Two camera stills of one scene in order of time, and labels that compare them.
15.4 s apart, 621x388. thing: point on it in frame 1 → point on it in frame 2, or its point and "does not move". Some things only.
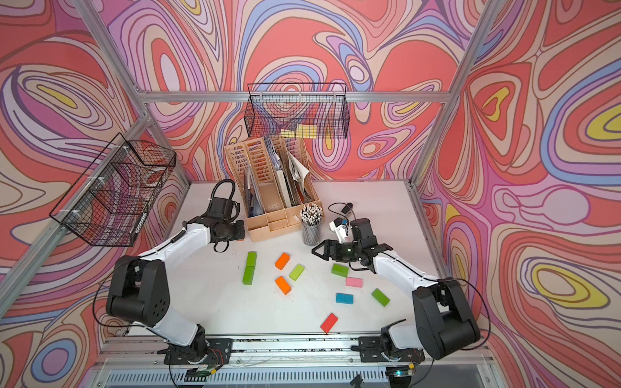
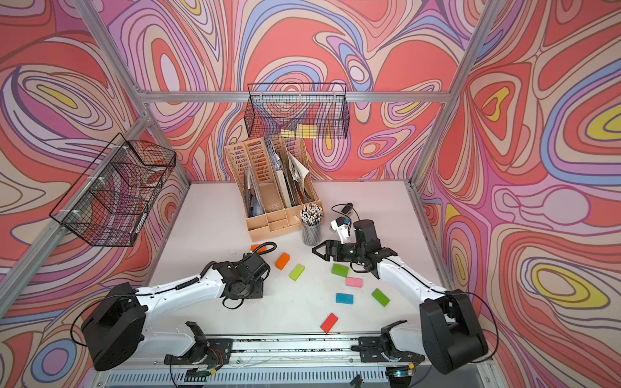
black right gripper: x=328 y=244 does not move
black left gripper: x=240 y=230 → x=259 y=293
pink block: x=355 y=282 does not move
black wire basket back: x=297 y=110 does not move
